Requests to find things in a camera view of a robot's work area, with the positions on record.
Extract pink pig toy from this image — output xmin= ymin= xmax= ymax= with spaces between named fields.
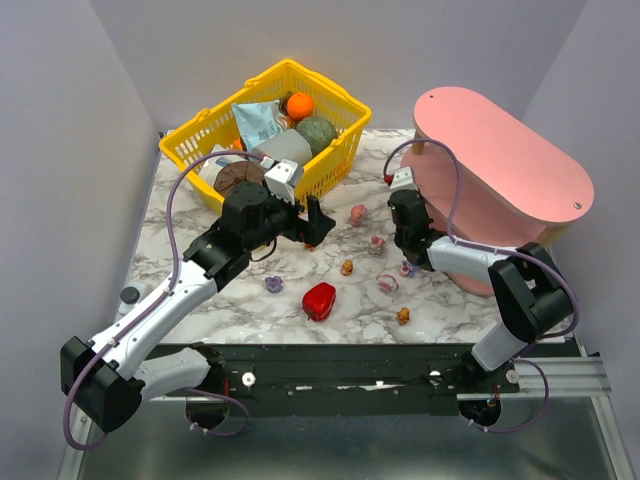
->
xmin=350 ymin=204 xmax=367 ymax=226

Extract purple bunny toy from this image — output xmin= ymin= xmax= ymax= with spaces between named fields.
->
xmin=399 ymin=261 xmax=419 ymax=278

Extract purple flower toy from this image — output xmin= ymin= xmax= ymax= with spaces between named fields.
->
xmin=265 ymin=276 xmax=284 ymax=294

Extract pink ring toy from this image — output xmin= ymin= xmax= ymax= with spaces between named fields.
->
xmin=376 ymin=274 xmax=399 ymax=294

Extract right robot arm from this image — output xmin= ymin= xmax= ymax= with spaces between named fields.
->
xmin=388 ymin=189 xmax=578 ymax=372

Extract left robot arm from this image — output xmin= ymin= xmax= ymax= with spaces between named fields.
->
xmin=60 ymin=182 xmax=336 ymax=433

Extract pink three-tier shelf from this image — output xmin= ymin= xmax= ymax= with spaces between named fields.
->
xmin=399 ymin=86 xmax=596 ymax=298

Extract red bell pepper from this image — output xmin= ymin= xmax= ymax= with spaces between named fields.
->
xmin=302 ymin=282 xmax=336 ymax=323

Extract grey paper towel roll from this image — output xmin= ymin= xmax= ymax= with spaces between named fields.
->
xmin=251 ymin=129 xmax=313 ymax=166

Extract green melon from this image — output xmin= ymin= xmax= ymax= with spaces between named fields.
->
xmin=296 ymin=116 xmax=338 ymax=156

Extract light blue chips bag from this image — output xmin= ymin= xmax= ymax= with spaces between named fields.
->
xmin=231 ymin=100 xmax=287 ymax=151

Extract yellow plastic shopping basket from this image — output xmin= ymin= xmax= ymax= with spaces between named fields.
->
xmin=159 ymin=59 xmax=371 ymax=212

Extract white bottle black cap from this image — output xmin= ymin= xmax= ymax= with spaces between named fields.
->
xmin=118 ymin=281 xmax=150 ymax=317

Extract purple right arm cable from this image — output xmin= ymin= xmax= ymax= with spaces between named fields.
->
xmin=382 ymin=138 xmax=580 ymax=434

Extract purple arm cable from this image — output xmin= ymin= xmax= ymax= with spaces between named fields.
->
xmin=382 ymin=138 xmax=580 ymax=434
xmin=63 ymin=152 xmax=266 ymax=451

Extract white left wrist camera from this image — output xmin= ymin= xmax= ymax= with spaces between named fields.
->
xmin=259 ymin=156 xmax=304 ymax=205

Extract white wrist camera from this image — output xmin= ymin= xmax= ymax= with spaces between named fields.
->
xmin=259 ymin=156 xmax=304 ymax=205
xmin=384 ymin=166 xmax=419 ymax=192

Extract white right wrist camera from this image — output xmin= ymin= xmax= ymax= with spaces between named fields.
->
xmin=384 ymin=166 xmax=419 ymax=192

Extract white package blue handle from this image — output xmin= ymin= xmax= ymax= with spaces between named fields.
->
xmin=198 ymin=154 xmax=243 ymax=187

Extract black mounting rail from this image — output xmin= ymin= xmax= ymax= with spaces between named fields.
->
xmin=164 ymin=342 xmax=521 ymax=419

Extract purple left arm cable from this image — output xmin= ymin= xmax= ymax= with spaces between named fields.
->
xmin=63 ymin=152 xmax=266 ymax=451

